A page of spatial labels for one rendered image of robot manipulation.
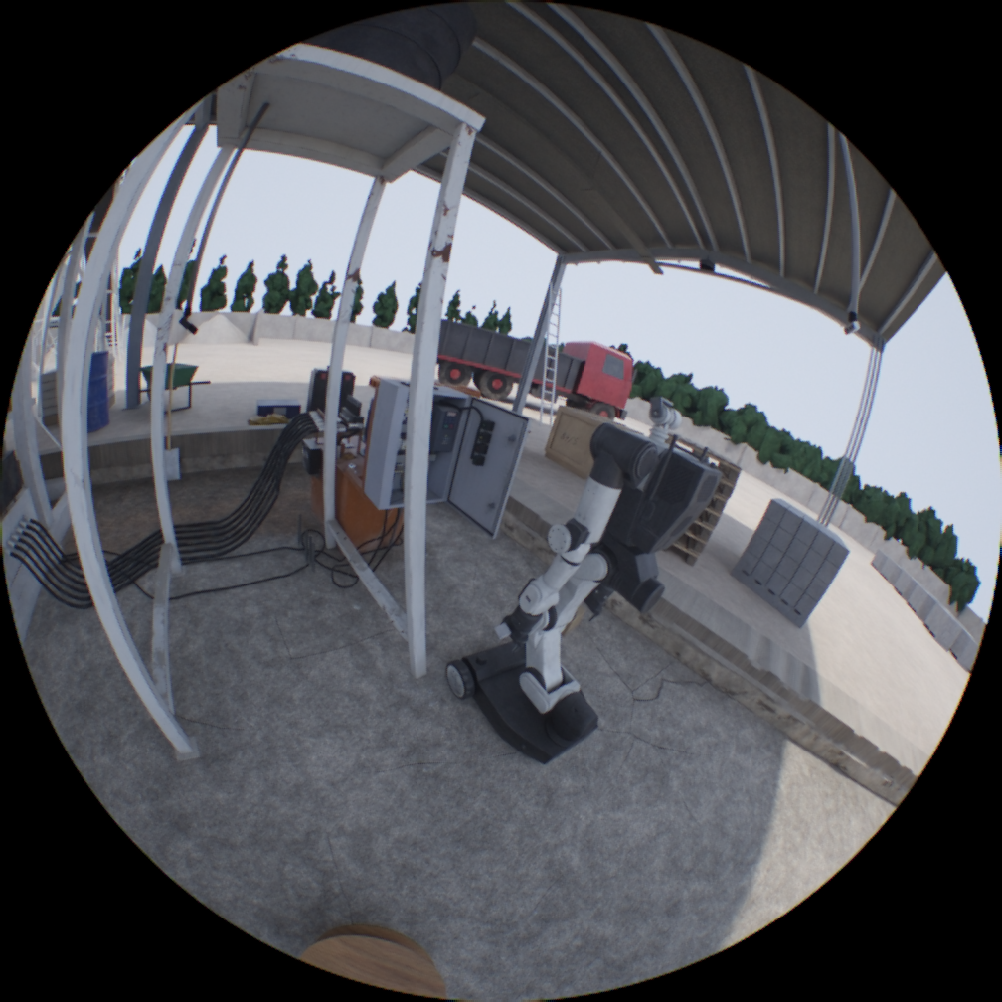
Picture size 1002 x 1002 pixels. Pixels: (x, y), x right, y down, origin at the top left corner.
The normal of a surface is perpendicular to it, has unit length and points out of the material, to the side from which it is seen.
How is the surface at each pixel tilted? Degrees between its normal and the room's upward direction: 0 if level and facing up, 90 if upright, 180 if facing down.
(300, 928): 0
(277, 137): 90
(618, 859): 0
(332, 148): 90
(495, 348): 90
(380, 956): 0
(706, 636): 89
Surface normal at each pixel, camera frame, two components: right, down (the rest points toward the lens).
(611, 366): 0.20, 0.38
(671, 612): -0.70, 0.14
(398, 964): 0.26, -0.88
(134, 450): 0.67, 0.46
